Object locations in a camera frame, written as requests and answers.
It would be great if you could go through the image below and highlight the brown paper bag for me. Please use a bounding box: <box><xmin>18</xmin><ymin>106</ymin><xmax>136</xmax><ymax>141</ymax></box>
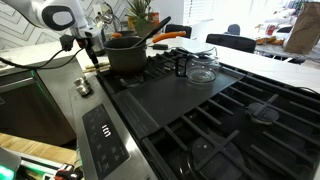
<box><xmin>283</xmin><ymin>1</ymin><xmax>320</xmax><ymax>55</ymax></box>

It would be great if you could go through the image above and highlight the dark grey cooking pot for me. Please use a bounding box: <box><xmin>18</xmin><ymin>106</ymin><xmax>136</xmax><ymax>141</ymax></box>
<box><xmin>103</xmin><ymin>30</ymin><xmax>188</xmax><ymax>76</ymax></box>

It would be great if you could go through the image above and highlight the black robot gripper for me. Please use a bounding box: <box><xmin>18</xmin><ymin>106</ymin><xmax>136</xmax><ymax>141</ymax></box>
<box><xmin>70</xmin><ymin>25</ymin><xmax>103</xmax><ymax>70</ymax></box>

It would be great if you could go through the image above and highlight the small dark pot orange handle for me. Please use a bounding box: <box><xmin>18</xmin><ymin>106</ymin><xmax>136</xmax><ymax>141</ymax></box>
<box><xmin>111</xmin><ymin>30</ymin><xmax>137</xmax><ymax>39</ymax></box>

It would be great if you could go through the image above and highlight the silver stove knob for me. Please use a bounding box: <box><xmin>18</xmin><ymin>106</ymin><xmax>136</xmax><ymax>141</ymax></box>
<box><xmin>75</xmin><ymin>83</ymin><xmax>93</xmax><ymax>98</ymax></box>
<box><xmin>73</xmin><ymin>76</ymin><xmax>89</xmax><ymax>88</ymax></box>

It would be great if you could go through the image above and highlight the metal bowl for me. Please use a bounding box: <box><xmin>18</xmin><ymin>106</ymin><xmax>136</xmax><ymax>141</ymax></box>
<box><xmin>94</xmin><ymin>2</ymin><xmax>123</xmax><ymax>33</ymax></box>

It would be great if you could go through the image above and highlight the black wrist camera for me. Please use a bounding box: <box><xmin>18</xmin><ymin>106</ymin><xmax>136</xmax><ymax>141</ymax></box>
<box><xmin>59</xmin><ymin>33</ymin><xmax>76</xmax><ymax>53</ymax></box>

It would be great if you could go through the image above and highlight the green potted plant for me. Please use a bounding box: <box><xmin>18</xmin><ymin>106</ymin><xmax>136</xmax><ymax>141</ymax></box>
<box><xmin>125</xmin><ymin>0</ymin><xmax>161</xmax><ymax>38</ymax></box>

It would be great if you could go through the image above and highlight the small black box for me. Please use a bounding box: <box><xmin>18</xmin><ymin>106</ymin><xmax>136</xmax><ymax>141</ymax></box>
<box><xmin>151</xmin><ymin>43</ymin><xmax>170</xmax><ymax>51</ymax></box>

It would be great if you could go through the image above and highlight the black plastic ladle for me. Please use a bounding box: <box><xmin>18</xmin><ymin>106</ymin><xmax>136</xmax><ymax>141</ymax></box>
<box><xmin>132</xmin><ymin>16</ymin><xmax>172</xmax><ymax>48</ymax></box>

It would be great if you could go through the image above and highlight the round black burner cap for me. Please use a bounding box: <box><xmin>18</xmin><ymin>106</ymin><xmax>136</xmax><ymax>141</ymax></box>
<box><xmin>190</xmin><ymin>137</ymin><xmax>247</xmax><ymax>180</ymax></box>
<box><xmin>247</xmin><ymin>101</ymin><xmax>281</xmax><ymax>125</ymax></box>

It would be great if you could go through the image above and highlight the black cast iron grate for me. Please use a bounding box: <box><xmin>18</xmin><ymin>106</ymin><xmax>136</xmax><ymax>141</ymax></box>
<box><xmin>142</xmin><ymin>63</ymin><xmax>320</xmax><ymax>180</ymax></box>
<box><xmin>96</xmin><ymin>48</ymin><xmax>188</xmax><ymax>95</ymax></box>

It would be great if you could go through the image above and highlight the black griddle plate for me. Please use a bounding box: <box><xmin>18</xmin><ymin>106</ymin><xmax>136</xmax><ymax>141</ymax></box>
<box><xmin>111</xmin><ymin>64</ymin><xmax>246</xmax><ymax>140</ymax></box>

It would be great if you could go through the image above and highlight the red white package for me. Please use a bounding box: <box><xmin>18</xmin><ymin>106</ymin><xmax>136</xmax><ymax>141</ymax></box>
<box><xmin>265</xmin><ymin>24</ymin><xmax>277</xmax><ymax>37</ymax></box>

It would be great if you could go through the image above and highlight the white wall outlet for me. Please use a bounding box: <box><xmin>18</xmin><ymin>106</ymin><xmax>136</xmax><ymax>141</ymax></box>
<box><xmin>92</xmin><ymin>3</ymin><xmax>103</xmax><ymax>18</ymax></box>

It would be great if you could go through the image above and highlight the stainless steel dishwasher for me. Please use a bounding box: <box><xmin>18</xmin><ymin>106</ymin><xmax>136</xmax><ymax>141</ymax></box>
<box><xmin>0</xmin><ymin>69</ymin><xmax>78</xmax><ymax>148</ymax></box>

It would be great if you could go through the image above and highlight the red black tool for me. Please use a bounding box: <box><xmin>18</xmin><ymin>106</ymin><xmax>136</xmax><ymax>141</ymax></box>
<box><xmin>52</xmin><ymin>162</ymin><xmax>84</xmax><ymax>180</ymax></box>

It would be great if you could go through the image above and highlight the green lit device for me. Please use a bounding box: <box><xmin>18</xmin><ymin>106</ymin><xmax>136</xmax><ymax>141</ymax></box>
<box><xmin>0</xmin><ymin>146</ymin><xmax>23</xmax><ymax>180</ymax></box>

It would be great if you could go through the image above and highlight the blue office chair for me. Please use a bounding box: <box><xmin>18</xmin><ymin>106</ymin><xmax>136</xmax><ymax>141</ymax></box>
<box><xmin>223</xmin><ymin>23</ymin><xmax>242</xmax><ymax>36</ymax></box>

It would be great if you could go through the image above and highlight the black stove control panel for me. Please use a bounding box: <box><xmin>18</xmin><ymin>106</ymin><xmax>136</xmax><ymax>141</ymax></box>
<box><xmin>81</xmin><ymin>102</ymin><xmax>131</xmax><ymax>180</ymax></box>

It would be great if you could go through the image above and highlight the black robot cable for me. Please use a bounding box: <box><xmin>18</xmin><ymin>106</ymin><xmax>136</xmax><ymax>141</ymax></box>
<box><xmin>0</xmin><ymin>46</ymin><xmax>85</xmax><ymax>71</ymax></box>

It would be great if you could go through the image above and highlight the glass coffee carafe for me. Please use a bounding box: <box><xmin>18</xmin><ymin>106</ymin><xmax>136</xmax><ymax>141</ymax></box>
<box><xmin>175</xmin><ymin>52</ymin><xmax>221</xmax><ymax>85</ymax></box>

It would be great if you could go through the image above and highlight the steel utensil holder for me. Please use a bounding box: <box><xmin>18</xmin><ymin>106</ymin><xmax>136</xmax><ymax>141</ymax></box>
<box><xmin>92</xmin><ymin>31</ymin><xmax>108</xmax><ymax>58</ymax></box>

